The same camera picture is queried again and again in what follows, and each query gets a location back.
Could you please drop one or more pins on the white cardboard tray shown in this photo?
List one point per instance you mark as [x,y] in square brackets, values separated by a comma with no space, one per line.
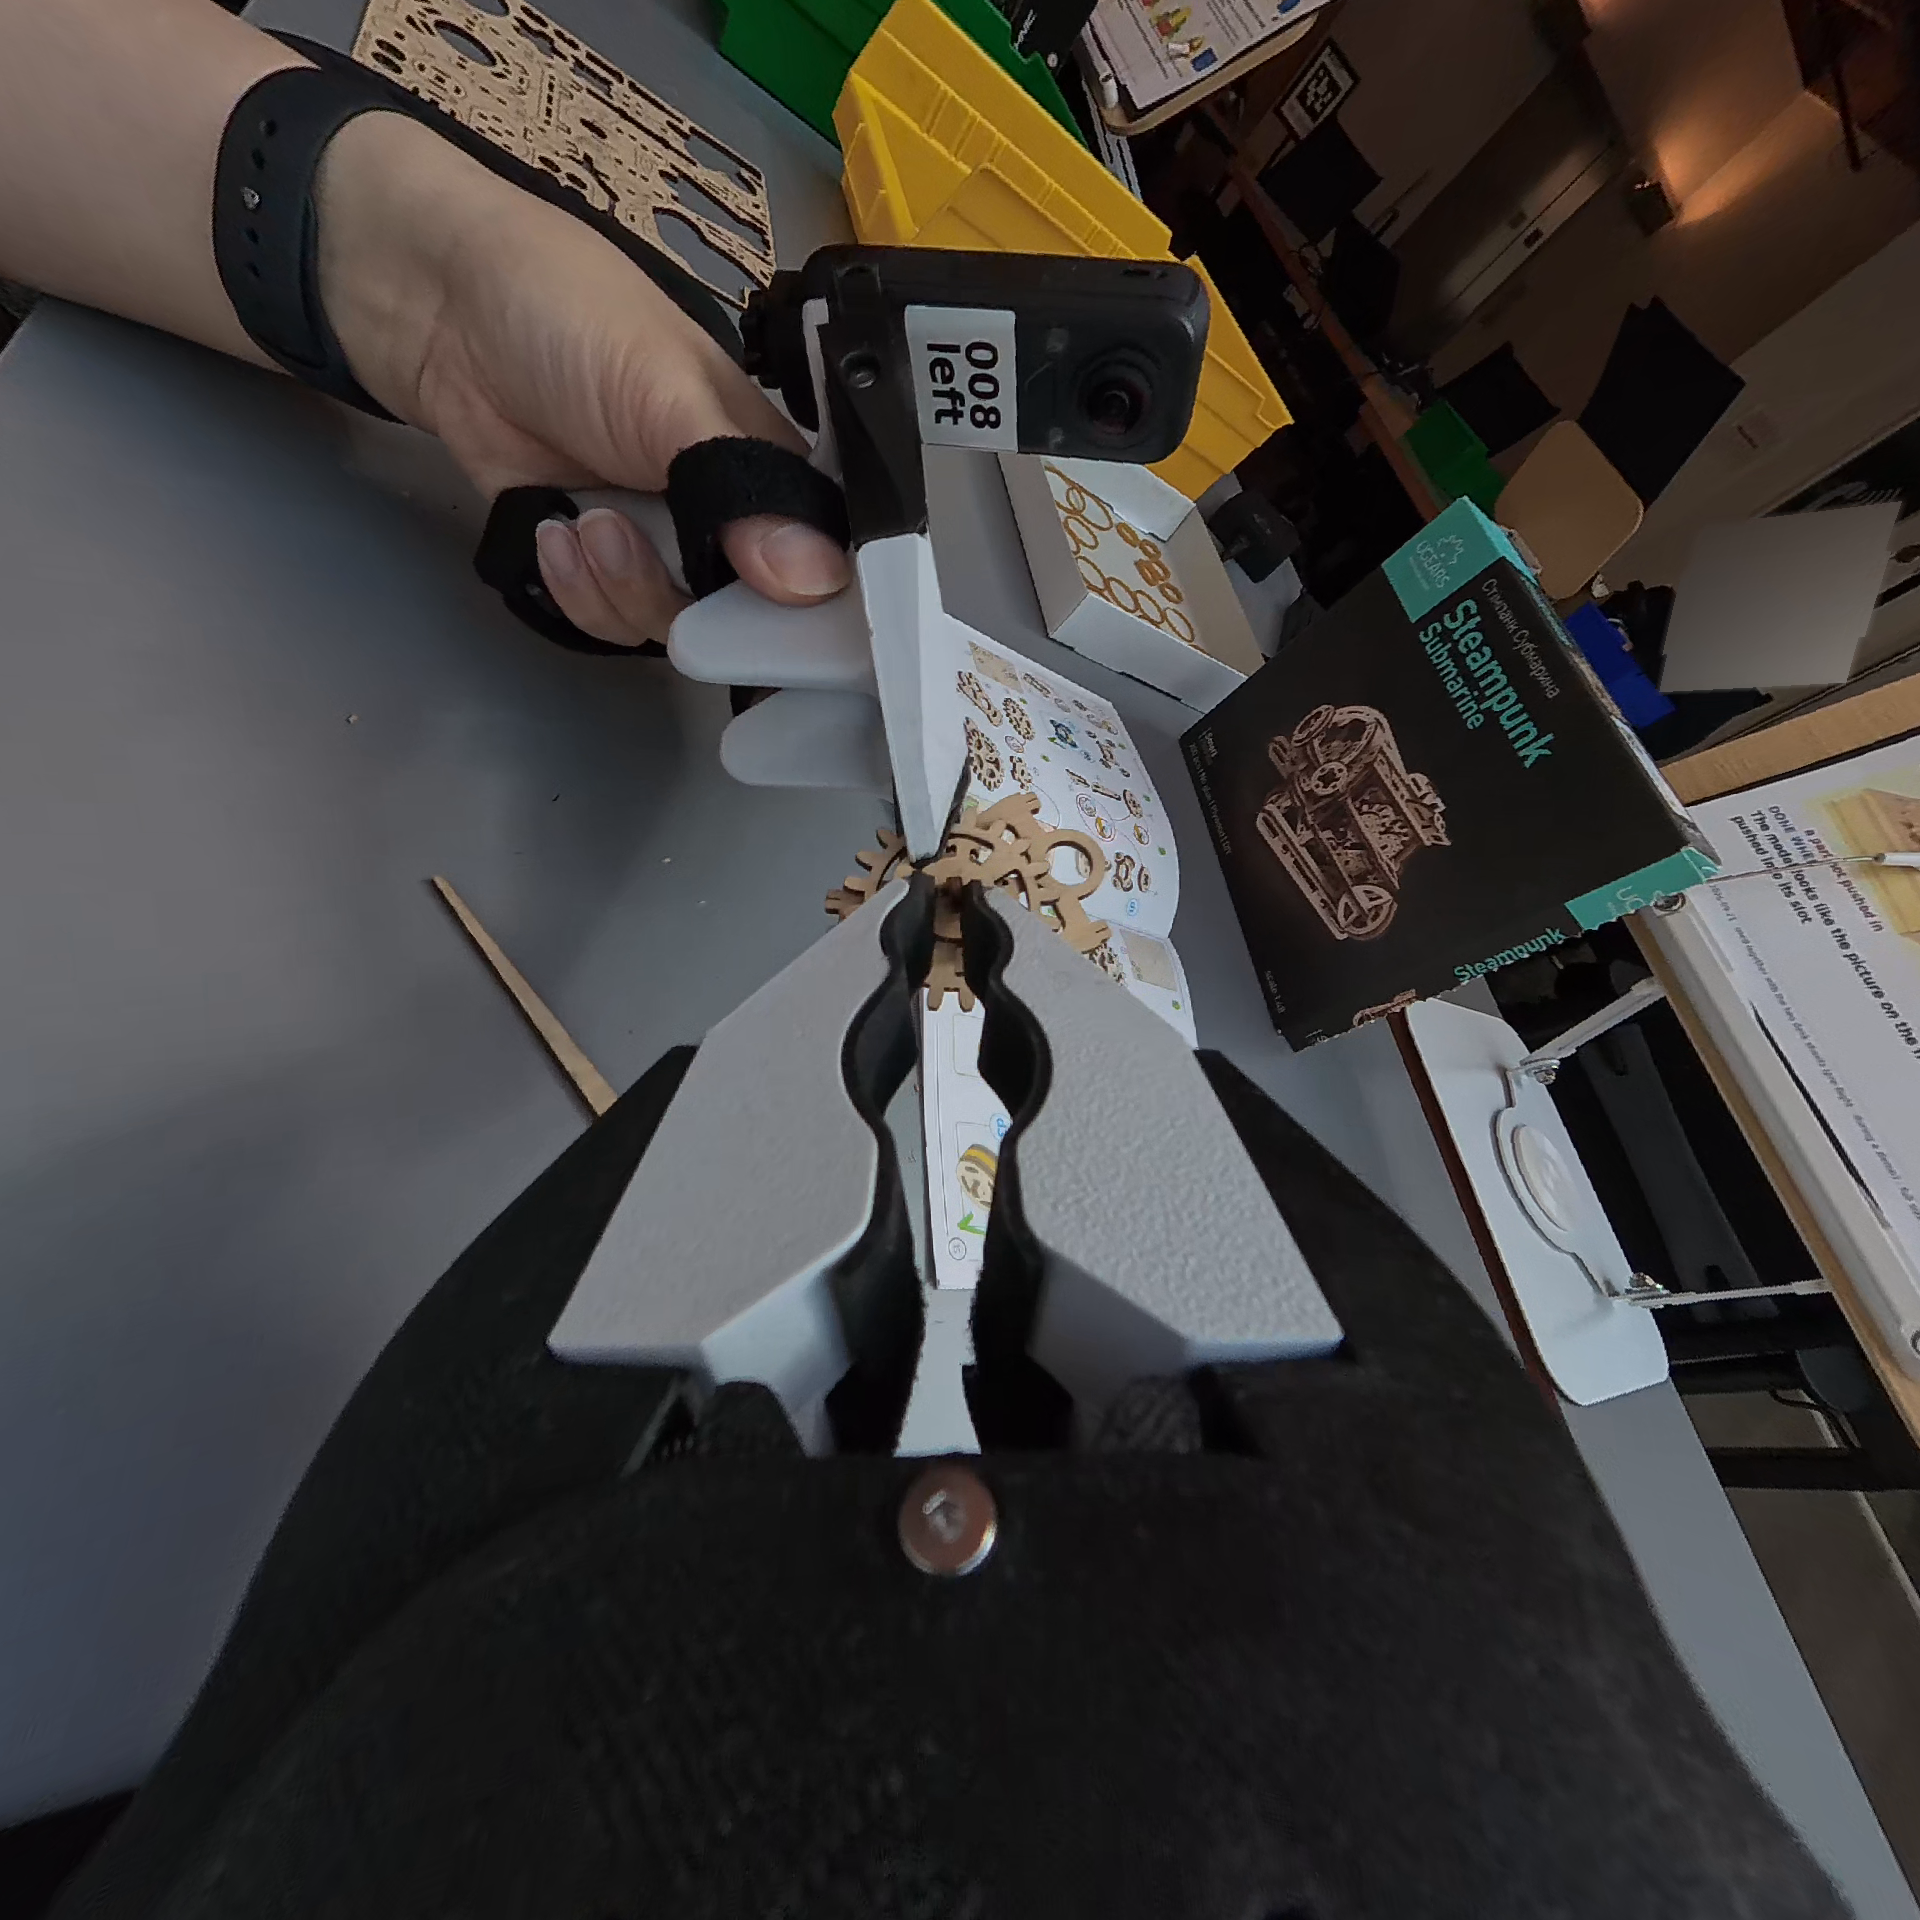
[1156,661]

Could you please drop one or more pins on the green plastic bin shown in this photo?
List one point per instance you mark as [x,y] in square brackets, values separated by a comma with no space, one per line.
[781,44]
[1452,452]

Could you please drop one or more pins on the person's left hand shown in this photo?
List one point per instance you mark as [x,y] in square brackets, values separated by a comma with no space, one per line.
[525,346]

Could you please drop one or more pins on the black model kit box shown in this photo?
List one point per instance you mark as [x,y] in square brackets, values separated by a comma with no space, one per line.
[1424,809]

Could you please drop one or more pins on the white board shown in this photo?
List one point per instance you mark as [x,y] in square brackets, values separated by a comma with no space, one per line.
[1787,600]

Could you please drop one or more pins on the thin wooden stick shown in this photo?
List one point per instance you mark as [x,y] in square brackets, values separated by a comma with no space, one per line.
[525,998]

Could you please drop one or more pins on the laser-cut wooden parts sheet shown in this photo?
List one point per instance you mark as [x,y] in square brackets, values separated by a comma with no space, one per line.
[600,135]

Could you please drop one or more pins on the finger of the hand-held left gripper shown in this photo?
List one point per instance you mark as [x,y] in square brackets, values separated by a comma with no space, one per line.
[908,674]

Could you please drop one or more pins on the tan chair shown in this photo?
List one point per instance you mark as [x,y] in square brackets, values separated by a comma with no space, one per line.
[1576,510]

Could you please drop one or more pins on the illustrated instruction booklet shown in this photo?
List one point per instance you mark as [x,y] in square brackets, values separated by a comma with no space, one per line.
[1051,750]

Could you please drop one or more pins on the pile of tan rubber rings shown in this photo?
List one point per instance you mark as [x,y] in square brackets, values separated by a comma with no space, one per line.
[1126,562]

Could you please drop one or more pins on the white metal plate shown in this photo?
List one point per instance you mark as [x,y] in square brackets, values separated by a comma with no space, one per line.
[1477,1172]

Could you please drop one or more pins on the wooden gear assembly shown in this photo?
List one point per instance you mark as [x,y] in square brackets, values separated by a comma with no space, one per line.
[1037,862]

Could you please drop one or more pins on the printed paper poster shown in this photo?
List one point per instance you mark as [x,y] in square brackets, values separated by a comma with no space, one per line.
[1200,44]

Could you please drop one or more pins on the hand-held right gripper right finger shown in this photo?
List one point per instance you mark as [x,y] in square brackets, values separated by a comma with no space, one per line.
[1172,1200]

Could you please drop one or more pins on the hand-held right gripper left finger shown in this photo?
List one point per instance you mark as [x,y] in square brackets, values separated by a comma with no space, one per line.
[722,1200]

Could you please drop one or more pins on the black clamp knob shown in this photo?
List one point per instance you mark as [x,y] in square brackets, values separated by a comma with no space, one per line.
[1253,537]

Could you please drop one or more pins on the laminated instruction sheet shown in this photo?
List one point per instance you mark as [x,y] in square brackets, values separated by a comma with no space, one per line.
[1799,930]

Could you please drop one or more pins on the yellow plastic bin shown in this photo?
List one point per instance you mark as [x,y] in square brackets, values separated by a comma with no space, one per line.
[960,166]

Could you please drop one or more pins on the small square marker tag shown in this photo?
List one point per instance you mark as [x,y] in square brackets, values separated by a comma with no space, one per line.
[1318,93]

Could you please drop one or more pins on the blue plastic bin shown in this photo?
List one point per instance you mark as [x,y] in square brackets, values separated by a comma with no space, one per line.
[1613,661]

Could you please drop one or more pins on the black wristband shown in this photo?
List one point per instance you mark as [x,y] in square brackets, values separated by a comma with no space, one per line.
[271,224]

